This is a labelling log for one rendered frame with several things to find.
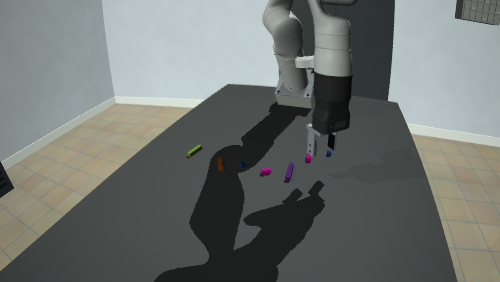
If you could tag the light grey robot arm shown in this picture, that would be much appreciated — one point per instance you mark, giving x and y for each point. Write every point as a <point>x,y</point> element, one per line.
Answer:
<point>331,32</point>

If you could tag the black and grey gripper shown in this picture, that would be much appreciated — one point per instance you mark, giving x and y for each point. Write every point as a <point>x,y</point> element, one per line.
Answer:
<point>332,89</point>

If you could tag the purple rod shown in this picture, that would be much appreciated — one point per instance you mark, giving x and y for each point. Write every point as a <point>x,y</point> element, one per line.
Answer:
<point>289,172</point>

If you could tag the orange rod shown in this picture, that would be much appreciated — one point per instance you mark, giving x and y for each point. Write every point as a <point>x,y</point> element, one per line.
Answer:
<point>220,164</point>

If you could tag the lime green rod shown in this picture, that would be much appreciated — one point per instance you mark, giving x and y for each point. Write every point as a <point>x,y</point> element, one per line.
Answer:
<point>194,150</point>

